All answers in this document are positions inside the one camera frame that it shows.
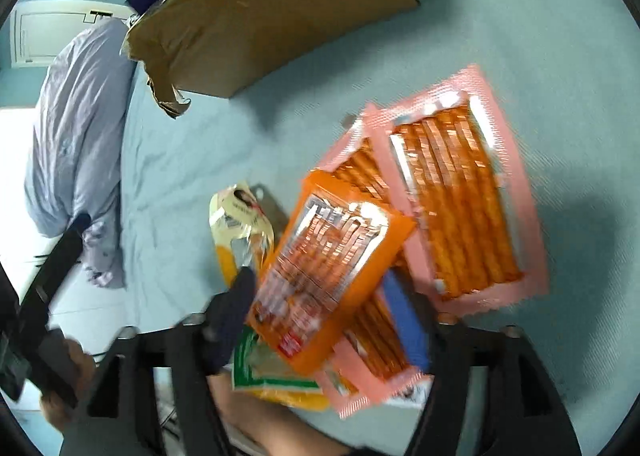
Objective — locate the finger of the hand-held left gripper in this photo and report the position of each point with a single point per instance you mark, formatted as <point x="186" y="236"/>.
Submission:
<point x="55" y="266"/>

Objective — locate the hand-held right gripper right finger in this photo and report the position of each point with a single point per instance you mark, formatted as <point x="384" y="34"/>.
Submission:
<point x="407" y="326"/>

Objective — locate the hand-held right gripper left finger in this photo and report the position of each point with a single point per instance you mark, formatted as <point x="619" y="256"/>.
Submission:
<point x="227" y="321"/>

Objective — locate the pink packet of orange sticks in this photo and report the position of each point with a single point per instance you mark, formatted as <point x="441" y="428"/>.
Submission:
<point x="382" y="338"/>
<point x="450" y="186"/>

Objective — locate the green and white snack packet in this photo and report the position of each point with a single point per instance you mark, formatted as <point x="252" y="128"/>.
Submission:
<point x="265" y="371"/>

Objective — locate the cream and yellow snack packet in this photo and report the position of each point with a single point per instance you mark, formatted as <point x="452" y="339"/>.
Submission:
<point x="235" y="223"/>

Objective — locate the orange snack packet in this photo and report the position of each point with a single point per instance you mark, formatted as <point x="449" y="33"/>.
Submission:
<point x="325" y="261"/>

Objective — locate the torn brown cardboard box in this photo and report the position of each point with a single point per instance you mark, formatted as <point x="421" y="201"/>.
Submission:
<point x="280" y="21"/>

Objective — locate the lavender pillow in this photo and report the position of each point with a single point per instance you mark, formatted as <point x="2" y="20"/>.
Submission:
<point x="75" y="136"/>

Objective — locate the white bedside cabinet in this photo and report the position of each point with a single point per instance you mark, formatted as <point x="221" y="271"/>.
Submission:
<point x="50" y="31"/>

